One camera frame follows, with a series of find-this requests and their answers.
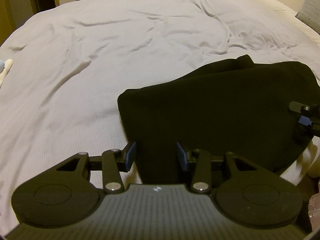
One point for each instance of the wooden door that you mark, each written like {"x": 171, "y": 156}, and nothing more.
{"x": 10, "y": 10}

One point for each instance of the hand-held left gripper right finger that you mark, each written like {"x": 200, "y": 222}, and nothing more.
{"x": 181, "y": 156}

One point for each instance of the white bed with sheet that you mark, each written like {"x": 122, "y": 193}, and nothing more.
{"x": 100, "y": 55}

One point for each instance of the cream folded towel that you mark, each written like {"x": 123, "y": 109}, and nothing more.
{"x": 7, "y": 73}

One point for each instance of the pink patterned curtain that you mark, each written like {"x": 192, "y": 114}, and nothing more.
{"x": 315, "y": 205}

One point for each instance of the grey textured pillow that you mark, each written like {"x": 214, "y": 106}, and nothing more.
{"x": 310, "y": 10}

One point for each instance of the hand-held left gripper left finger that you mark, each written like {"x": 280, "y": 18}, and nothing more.
{"x": 130, "y": 155}

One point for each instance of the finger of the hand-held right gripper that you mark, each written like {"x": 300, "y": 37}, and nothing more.
{"x": 297, "y": 106}
{"x": 305, "y": 120}

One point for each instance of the black garment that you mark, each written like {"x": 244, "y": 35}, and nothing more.
{"x": 212, "y": 105}

